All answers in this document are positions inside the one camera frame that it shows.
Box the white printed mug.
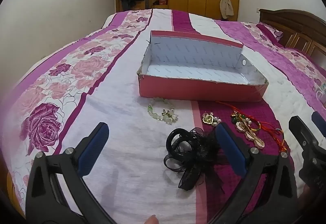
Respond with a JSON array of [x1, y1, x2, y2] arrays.
[[315, 81, 326, 107]]

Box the black bow hair tie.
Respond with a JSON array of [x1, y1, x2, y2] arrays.
[[164, 127, 225, 191]]

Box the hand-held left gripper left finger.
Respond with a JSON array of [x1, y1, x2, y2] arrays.
[[25, 122, 115, 224]]

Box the wooden headboard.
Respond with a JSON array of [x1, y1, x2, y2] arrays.
[[258, 8, 326, 61]]

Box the red cord bracelet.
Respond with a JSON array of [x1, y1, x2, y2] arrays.
[[216, 101, 286, 154]]

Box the beige hanging cloth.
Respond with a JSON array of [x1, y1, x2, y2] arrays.
[[220, 0, 234, 19]]

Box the purple pillow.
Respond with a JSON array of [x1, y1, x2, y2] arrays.
[[256, 23, 284, 42]]

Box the pink cardboard box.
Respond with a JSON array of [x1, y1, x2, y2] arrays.
[[137, 31, 269, 102]]

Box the green bead bracelet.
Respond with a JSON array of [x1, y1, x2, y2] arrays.
[[147, 97, 179, 125]]

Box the floral purple bedspread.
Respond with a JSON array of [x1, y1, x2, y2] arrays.
[[0, 9, 326, 224]]

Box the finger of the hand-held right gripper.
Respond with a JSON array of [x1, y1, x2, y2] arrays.
[[289, 116, 326, 161], [311, 111, 326, 138]]

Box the person's left hand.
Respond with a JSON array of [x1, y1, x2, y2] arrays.
[[145, 214, 160, 224]]

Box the pink flower hairpin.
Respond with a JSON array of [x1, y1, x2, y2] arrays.
[[230, 111, 265, 148]]

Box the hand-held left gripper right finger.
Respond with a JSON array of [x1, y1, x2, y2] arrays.
[[209, 122, 298, 224]]

